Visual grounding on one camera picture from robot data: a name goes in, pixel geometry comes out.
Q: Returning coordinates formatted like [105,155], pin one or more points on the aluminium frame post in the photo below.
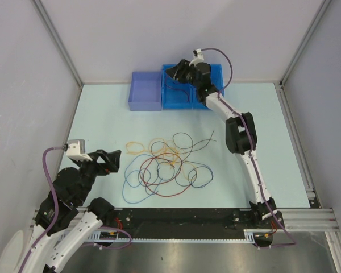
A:
[57,40]
[317,18]

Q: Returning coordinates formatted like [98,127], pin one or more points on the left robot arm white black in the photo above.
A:
[50,247]

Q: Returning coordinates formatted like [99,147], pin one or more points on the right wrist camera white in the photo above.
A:
[198,57]

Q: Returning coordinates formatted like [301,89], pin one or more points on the front aluminium rail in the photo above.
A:
[310,220]

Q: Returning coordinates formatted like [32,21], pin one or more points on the blue bin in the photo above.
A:
[174,95]
[217,80]

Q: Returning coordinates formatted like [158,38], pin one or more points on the right aluminium table rail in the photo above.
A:
[312,195]

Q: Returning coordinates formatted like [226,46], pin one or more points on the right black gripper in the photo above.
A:
[178,71]

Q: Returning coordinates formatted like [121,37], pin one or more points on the blue bin right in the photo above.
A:
[217,80]

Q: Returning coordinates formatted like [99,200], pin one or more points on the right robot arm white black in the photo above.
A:
[240,133]

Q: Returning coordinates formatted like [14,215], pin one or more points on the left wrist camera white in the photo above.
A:
[75,151]

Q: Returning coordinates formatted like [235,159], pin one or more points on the left aluminium frame post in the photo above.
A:
[57,40]

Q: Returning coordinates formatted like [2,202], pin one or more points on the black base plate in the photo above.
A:
[187,223]

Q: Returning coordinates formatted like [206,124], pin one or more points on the blue bin middle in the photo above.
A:
[174,95]

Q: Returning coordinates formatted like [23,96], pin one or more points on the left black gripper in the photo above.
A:
[111,163]

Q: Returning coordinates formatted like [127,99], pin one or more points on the lavender plastic bin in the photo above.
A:
[145,91]

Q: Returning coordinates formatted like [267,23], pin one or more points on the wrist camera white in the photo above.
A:
[75,151]
[198,57]

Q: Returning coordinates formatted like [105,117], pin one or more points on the right aluminium frame post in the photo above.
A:
[317,18]

